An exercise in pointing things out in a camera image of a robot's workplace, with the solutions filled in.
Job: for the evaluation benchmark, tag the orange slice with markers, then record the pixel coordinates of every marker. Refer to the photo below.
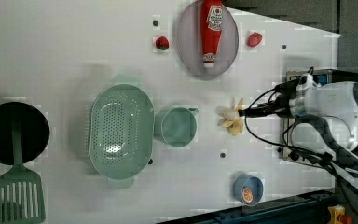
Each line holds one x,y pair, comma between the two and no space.
247,195

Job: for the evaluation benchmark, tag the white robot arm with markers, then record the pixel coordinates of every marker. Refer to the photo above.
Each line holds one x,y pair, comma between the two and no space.
325,123

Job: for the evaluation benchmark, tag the green mug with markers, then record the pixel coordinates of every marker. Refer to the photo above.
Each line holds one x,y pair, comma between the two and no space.
176,127

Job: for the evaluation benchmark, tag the red strawberry with leaves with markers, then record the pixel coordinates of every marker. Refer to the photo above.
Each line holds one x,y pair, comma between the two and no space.
162,43

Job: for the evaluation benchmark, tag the green slotted spatula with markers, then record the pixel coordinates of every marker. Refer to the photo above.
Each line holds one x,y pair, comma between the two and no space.
21,194

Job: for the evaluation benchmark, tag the peeled yellow banana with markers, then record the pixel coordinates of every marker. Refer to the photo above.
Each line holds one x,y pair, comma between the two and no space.
232,119

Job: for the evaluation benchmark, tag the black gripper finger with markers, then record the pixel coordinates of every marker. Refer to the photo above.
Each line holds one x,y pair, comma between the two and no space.
255,112

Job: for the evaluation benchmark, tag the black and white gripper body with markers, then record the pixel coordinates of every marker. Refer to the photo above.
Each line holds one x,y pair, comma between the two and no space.
288,92

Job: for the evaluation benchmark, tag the red ketchup bottle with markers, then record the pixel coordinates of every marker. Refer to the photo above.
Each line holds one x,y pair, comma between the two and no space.
211,23

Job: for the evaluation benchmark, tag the grey round plate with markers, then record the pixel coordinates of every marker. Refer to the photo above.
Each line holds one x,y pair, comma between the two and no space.
189,45

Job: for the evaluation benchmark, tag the blue bowl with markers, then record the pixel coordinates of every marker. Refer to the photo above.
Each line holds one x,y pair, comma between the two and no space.
251,182

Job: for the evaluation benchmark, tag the yellow red emergency button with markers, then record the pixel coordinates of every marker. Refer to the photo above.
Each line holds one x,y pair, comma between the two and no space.
338,215

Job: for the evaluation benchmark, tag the green perforated colander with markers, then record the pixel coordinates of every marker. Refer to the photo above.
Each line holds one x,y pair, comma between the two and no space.
121,129

